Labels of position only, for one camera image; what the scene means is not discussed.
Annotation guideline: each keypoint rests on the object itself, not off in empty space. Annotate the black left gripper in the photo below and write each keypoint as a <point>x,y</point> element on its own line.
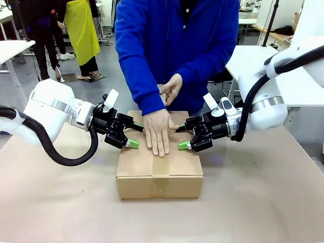
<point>106,122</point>

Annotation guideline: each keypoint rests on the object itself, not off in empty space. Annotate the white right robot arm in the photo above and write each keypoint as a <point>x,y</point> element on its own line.
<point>268,114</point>

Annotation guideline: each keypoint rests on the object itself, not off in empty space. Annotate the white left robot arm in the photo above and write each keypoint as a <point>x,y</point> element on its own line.
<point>50,106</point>

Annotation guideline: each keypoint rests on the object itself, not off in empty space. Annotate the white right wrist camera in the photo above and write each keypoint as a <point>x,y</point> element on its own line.
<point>210,101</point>

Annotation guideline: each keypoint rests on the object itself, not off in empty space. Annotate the person's right forearm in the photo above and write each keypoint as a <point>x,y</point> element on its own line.
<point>144,88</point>

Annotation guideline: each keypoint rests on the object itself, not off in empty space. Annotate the person in yellow apron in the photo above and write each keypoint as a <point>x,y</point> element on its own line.
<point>81,30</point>

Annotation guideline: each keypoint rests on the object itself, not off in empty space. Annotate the person's right hand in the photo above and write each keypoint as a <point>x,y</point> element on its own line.
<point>157,131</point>

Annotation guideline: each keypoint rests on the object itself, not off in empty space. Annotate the black tripod pole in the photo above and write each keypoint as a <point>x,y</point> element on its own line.
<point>270,22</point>

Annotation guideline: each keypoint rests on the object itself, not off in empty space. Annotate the black item on wooden table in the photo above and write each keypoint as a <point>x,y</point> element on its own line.
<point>284,30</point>

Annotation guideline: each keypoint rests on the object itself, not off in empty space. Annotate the person in blue sweater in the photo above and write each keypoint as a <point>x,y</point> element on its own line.
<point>177,38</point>

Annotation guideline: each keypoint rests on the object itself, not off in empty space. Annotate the person's left hand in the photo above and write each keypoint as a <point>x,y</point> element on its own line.
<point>173,87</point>

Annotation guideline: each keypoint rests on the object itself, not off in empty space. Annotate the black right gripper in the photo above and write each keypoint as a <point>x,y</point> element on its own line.
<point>217,126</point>

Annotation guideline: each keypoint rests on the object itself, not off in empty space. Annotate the wooden background table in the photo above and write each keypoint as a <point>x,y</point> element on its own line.
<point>277,38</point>

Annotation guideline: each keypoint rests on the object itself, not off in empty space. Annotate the brown tape strip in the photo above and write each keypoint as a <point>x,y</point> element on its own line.
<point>160,177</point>

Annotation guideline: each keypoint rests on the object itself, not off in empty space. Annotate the white side table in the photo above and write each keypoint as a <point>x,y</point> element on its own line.
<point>12,50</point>

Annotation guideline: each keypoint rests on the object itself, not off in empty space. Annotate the person in black clothes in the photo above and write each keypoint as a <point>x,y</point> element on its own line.
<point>43,33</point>

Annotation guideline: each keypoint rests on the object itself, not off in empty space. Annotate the brown cardboard packing box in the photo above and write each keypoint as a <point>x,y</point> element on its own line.
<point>136,184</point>

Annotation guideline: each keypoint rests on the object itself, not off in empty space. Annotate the person's left forearm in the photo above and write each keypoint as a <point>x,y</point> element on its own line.
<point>202,65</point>

